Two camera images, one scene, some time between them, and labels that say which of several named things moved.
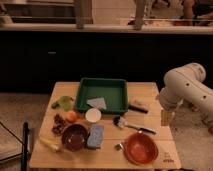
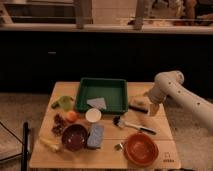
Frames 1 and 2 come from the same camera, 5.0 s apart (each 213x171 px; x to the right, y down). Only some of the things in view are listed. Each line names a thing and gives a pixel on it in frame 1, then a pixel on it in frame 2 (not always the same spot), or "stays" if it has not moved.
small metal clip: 119,147 stays
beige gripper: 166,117 → 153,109
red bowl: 141,148 stays
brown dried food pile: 58,125 stays
